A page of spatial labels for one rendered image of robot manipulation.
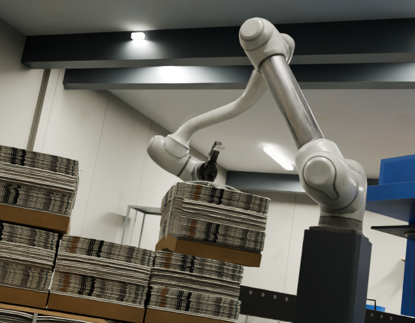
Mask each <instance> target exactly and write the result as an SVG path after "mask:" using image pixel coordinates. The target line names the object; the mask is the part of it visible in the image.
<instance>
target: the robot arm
mask: <svg viewBox="0 0 415 323"><path fill-rule="evenodd" d="M239 38H240V44H241V46H242V48H244V52H245V53H246V55H247V56H248V58H249V60H250V61H251V62H252V64H253V66H254V67H255V68H254V70H253V72H252V75H251V77H250V80H249V82H248V84H247V87H246V89H245V91H244V93H243V94H242V95H241V97H240V98H238V99H237V100H235V101H234V102H232V103H230V104H227V105H225V106H222V107H220V108H217V109H215V110H212V111H210V112H207V113H204V114H202V115H199V116H197V117H194V118H192V119H190V120H189V121H187V122H185V123H184V124H183V125H182V126H181V127H180V128H179V129H178V130H177V131H176V132H175V133H174V134H171V135H168V136H167V137H163V136H155V137H152V139H151V141H150V143H149V146H148V148H147V153H148V155H149V156H150V158H151V159H152V160H153V161H154V162H155V163H156V164H157V165H158V166H160V167H161V168H162V169H164V170H165V171H167V172H169V173H171V174H173V175H175V176H177V177H178V178H180V179H181V180H183V181H184V182H187V181H210V182H214V180H215V179H216V177H217V174H218V169H217V167H216V164H217V158H218V155H219V153H220V152H221V151H223V150H224V149H225V148H226V147H225V146H222V143H221V142H217V141H215V142H214V144H213V146H212V148H211V150H210V152H209V153H208V156H210V158H208V160H207V161H200V160H198V159H196V158H194V157H193V156H191V155H190V154H188V151H189V149H190V148H189V145H188V142H189V140H190V138H191V136H192V135H193V134H194V133H195V132H197V131H198V130H201V129H204V128H207V127H210V126H213V125H215V124H219V123H221V122H224V121H227V120H230V119H233V118H236V117H239V116H240V115H243V114H244V113H246V112H247V111H249V110H250V109H251V108H252V107H253V106H255V105H256V103H257V102H258V101H259V100H260V99H261V98H262V97H263V96H264V95H265V94H266V92H267V91H268V90H269V89H270V92H271V93H272V96H273V98H274V100H275V102H276V105H277V107H278V109H279V111H280V113H281V115H282V118H283V119H284V121H285V124H286V126H287V128H288V130H289V133H290V135H291V137H292V139H293V141H294V143H295V145H296V147H297V149H298V152H297V155H296V158H295V164H296V166H297V170H298V174H299V177H300V182H301V185H302V188H303V189H304V190H305V192H306V193H307V194H308V196H309V197H310V198H311V199H313V200H314V201H316V202H317V203H318V204H319V207H320V218H319V221H318V225H317V226H309V229H311V230H318V231H331V232H338V233H351V234H359V235H362V236H363V237H365V238H366V239H367V240H368V241H369V238H367V237H366V236H364V235H363V233H362V223H363V218H364V212H365V207H366V196H367V178H366V174H365V171H364V169H363V167H362V166H361V165H360V164H359V163H358V162H356V161H354V160H350V159H344V157H343V155H342V154H341V152H340V150H339V149H338V147H337V145H336V144H335V143H334V142H333V141H330V140H327V139H325V138H324V136H323V134H322V132H321V130H320V128H319V126H318V124H317V122H316V120H315V118H314V116H313V113H312V111H311V109H310V107H309V105H308V103H307V101H306V100H305V97H304V95H303V93H302V91H301V89H300V87H299V85H298V83H297V81H296V79H295V77H294V75H293V73H292V71H291V69H290V67H289V65H288V63H289V62H290V60H291V58H292V56H293V52H294V49H295V42H294V40H293V39H292V38H291V37H290V36H289V35H287V34H283V33H279V32H278V30H277V29H276V28H275V26H274V25H273V24H272V23H271V22H269V21H267V20H265V19H262V18H258V17H254V18H253V19H249V20H247V21H246V22H244V24H243V25H242V26H241V28H240V33H239Z"/></svg>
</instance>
